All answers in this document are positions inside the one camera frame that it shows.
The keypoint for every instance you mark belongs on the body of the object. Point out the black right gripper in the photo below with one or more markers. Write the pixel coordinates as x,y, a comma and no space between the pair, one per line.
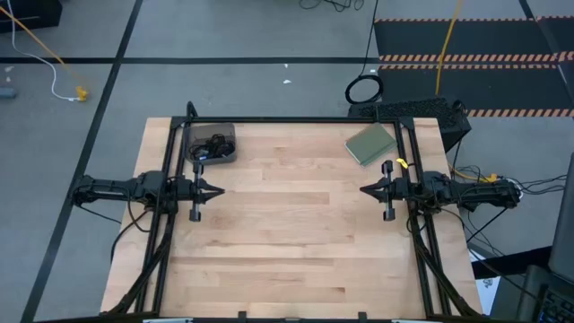
388,211

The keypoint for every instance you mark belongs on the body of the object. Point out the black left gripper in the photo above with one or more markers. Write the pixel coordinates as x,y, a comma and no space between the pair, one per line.
196,211

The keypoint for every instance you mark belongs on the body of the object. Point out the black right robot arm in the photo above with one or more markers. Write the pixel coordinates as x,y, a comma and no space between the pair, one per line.
471,193

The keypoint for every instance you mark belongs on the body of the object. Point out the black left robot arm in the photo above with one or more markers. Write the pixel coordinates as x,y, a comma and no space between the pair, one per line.
112,188

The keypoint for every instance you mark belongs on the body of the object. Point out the green notebook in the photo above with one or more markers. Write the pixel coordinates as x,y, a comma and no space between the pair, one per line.
371,144

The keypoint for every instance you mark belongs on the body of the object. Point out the grey plastic bin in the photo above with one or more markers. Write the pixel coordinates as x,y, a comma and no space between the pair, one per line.
197,132

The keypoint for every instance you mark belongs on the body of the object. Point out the black perforated computer case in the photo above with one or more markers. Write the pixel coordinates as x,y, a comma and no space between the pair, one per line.
412,110

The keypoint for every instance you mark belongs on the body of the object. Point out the yellow power plug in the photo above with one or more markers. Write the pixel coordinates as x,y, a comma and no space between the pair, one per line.
492,178

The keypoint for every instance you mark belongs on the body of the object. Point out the silver aluminium extrusion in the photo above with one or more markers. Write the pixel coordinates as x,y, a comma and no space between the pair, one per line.
168,320
417,320

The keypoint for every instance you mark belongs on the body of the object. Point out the white printed paper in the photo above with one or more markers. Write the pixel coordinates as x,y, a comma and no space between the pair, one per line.
486,287

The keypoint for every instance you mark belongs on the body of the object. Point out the black hazard-striped floor mat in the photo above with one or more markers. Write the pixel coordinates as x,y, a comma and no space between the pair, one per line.
471,40

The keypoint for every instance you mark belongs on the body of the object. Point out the black keyboard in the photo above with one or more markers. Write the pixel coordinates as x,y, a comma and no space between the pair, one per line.
558,309

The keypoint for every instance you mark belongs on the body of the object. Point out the small grey floor object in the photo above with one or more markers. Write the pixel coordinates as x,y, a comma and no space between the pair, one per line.
7,93

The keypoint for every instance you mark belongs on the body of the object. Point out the black floor box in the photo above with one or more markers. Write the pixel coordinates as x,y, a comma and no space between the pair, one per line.
27,13

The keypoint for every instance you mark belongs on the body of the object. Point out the black aluminium table frame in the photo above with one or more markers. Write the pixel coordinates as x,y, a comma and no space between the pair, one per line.
291,119

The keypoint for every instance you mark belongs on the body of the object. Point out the black frame clip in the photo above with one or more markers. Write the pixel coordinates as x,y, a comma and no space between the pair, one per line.
362,316
242,316

